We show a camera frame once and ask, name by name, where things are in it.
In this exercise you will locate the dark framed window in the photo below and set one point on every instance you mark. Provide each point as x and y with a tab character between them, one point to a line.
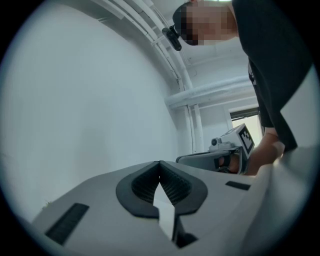
247	120

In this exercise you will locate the thick insulated white pipe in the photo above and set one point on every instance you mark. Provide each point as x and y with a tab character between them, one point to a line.
210	91

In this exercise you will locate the person's right forearm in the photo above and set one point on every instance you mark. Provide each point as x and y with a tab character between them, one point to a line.
265	152

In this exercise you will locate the person's right hand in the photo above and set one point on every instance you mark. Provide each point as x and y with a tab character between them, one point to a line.
233	165

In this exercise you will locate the potted green flower plant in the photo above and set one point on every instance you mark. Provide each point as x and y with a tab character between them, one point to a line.
46	204

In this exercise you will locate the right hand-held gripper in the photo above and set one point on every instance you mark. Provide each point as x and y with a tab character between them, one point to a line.
235	140

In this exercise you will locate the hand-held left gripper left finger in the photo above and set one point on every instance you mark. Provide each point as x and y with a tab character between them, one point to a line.
100	200

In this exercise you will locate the person's black shirt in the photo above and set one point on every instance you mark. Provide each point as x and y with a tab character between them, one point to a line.
275	62

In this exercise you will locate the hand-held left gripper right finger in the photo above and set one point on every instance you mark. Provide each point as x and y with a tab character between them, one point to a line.
220	212

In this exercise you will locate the white wall pipe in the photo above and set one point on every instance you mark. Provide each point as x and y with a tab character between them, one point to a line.
190	130
199	130

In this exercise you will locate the black head-mounted camera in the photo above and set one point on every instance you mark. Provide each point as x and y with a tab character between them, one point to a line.
172	37

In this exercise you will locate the white ceiling conduit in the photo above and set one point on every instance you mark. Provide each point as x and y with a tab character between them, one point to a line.
175	57
150	32

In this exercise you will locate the person's head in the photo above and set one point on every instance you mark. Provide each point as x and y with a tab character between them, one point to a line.
207	22

